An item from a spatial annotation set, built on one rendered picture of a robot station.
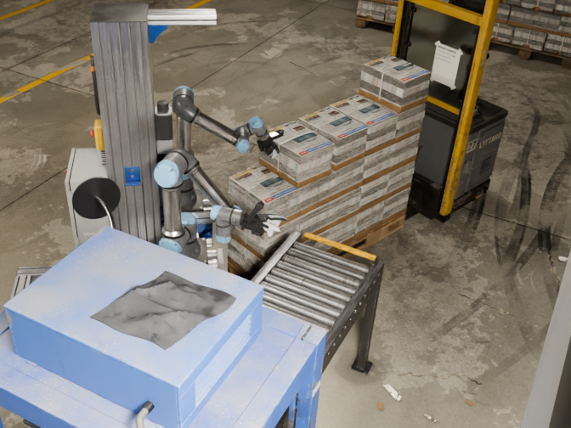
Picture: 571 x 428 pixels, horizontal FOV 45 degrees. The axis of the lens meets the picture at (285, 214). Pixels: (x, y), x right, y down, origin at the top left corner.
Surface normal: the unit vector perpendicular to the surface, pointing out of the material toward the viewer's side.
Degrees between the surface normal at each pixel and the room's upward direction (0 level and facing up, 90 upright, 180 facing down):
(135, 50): 90
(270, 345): 0
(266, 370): 0
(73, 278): 0
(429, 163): 90
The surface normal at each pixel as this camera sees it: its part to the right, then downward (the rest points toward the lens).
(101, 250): 0.05, -0.82
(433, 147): -0.74, 0.36
